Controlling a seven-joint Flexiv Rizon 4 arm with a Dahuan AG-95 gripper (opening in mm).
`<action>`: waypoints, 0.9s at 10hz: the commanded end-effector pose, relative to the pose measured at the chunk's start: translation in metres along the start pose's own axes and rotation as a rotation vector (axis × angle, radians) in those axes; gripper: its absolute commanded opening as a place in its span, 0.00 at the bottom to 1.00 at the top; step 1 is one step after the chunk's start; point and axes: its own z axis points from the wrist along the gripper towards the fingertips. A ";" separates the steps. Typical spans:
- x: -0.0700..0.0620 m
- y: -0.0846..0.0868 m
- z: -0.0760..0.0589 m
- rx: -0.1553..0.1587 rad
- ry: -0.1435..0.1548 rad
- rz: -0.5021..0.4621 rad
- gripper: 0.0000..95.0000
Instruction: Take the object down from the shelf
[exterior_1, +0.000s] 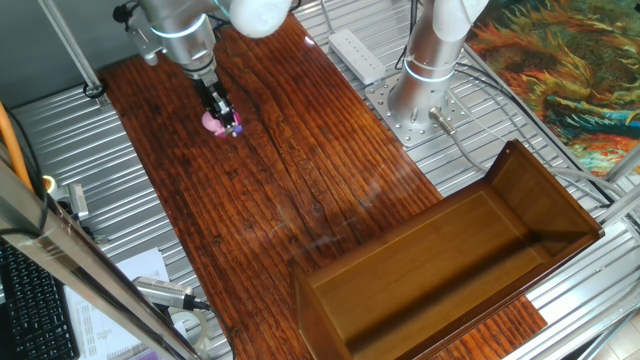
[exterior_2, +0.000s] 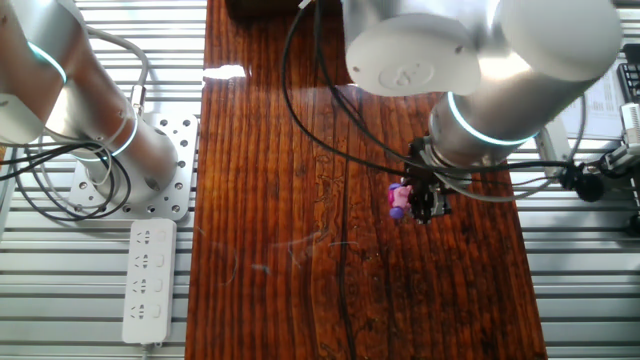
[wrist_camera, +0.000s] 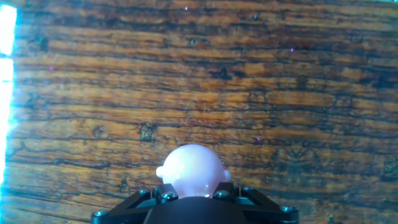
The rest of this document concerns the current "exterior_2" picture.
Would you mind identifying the pink toy figure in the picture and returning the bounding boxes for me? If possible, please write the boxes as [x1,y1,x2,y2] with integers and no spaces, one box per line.
[388,182,414,220]

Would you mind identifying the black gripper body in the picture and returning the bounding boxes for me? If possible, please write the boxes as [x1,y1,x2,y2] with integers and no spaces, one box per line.
[405,164,453,219]

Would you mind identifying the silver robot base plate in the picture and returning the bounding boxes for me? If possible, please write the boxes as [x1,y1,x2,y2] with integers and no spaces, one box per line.
[67,112,200,221]

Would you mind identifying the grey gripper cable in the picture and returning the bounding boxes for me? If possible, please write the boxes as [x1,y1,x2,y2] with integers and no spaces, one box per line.
[432,94,587,204]

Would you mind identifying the wood grain table mat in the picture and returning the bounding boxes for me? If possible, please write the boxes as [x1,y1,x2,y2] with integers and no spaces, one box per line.
[184,0,549,360]

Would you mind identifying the white power strip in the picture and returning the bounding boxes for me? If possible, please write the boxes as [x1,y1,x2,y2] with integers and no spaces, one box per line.
[121,218,179,346]

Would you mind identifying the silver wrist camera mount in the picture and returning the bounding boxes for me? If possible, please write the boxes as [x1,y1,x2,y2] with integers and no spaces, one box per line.
[533,119,605,204]

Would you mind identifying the printed paper sheet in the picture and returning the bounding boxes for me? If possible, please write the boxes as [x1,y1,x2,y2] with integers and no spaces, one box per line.
[559,74,626,141]

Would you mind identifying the black base cables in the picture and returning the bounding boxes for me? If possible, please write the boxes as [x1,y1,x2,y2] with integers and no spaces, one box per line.
[0,142,132,222]

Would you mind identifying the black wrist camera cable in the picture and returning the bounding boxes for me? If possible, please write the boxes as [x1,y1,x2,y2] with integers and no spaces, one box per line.
[281,0,571,177]

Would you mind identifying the black keyboard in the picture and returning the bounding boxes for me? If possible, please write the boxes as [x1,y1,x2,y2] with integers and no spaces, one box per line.
[617,43,640,104]

